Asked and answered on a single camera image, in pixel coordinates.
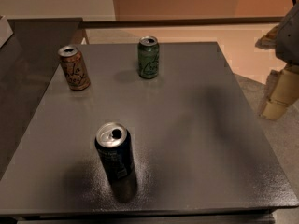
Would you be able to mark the dark blue can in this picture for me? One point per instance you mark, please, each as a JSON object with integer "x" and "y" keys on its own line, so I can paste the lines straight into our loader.
{"x": 114, "y": 146}

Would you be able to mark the orange LaCroix can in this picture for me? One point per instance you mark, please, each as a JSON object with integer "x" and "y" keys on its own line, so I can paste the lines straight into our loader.
{"x": 73, "y": 65}

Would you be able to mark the green LaCroix can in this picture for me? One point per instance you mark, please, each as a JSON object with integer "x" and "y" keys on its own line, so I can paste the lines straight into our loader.
{"x": 148, "y": 57}

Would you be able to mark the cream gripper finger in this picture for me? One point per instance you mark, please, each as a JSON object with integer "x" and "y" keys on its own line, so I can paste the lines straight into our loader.
{"x": 281, "y": 91}
{"x": 268, "y": 40}

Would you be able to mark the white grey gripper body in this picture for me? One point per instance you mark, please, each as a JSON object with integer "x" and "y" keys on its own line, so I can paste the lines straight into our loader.
{"x": 290, "y": 39}

